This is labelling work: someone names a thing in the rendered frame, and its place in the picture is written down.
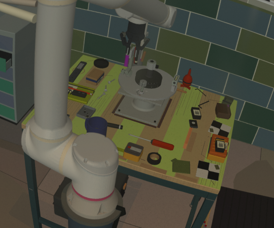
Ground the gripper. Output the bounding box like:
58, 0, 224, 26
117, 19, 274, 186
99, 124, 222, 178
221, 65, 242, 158
120, 22, 151, 59

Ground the black round disc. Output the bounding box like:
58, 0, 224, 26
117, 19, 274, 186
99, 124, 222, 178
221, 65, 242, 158
93, 58, 109, 68

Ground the dark index disc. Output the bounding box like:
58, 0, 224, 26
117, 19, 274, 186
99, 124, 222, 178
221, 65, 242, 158
135, 68, 164, 89

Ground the grey foot screw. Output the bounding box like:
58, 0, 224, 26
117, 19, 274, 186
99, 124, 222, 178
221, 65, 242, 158
136, 79, 148, 97

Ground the white level block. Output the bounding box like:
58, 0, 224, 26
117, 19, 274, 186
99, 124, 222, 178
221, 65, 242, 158
171, 74, 179, 92

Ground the grey cylinder knob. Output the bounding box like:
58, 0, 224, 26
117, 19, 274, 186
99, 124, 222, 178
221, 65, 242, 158
146, 59, 160, 71

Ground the brown and blue box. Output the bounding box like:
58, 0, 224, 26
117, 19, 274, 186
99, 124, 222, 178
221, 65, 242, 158
85, 67, 105, 86

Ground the grey round table machine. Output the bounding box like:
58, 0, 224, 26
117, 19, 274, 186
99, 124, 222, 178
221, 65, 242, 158
114, 66, 180, 126

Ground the black remote control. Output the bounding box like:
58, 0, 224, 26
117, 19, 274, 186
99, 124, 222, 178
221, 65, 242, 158
68, 61, 87, 83

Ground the red blower bulb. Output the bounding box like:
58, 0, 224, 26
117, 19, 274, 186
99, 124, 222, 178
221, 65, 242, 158
180, 68, 193, 90

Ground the green tool tray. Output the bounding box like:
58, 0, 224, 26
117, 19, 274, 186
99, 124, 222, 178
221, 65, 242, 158
68, 81, 95, 105

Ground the grey square plate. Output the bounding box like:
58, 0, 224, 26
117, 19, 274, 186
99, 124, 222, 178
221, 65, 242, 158
76, 104, 96, 120

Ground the dark brown mat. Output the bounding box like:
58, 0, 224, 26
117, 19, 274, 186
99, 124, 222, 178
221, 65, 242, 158
111, 95, 172, 129

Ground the dark blue mug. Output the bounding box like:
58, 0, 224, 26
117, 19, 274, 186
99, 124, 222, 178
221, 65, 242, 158
84, 117, 108, 137

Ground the black square box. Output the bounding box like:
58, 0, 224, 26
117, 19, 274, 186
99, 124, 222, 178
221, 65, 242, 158
190, 107, 202, 120

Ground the yellow meter box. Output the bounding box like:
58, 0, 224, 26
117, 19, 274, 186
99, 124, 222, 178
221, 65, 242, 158
123, 142, 144, 163

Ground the orange wooden strip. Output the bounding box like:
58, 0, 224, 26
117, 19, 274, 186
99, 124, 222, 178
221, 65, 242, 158
183, 127, 194, 150

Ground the grey green box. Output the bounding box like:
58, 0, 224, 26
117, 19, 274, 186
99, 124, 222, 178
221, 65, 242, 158
222, 95, 234, 106

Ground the black tape roll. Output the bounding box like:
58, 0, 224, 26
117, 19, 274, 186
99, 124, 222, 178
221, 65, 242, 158
147, 152, 162, 166

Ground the black and white checker tile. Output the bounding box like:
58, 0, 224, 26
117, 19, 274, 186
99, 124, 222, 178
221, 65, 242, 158
195, 160, 221, 181
209, 120, 232, 138

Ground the green square cloth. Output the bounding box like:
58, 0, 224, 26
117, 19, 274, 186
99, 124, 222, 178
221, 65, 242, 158
171, 158, 191, 175

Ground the grey drawer cabinet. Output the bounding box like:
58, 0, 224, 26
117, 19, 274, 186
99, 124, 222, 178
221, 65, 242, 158
0, 7, 37, 125

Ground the orange box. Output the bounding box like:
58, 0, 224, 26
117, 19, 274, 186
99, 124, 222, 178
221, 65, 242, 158
206, 134, 229, 163

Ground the black floor mat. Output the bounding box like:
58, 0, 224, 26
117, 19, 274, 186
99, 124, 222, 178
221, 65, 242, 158
210, 186, 274, 228

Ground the red handled screwdriver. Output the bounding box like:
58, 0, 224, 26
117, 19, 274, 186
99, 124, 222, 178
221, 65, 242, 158
128, 133, 175, 151

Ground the dark green bench frame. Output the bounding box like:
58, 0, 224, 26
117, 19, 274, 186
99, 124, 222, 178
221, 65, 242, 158
23, 150, 218, 228

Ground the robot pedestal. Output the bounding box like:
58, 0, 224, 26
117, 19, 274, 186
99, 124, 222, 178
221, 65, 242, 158
53, 177, 128, 228

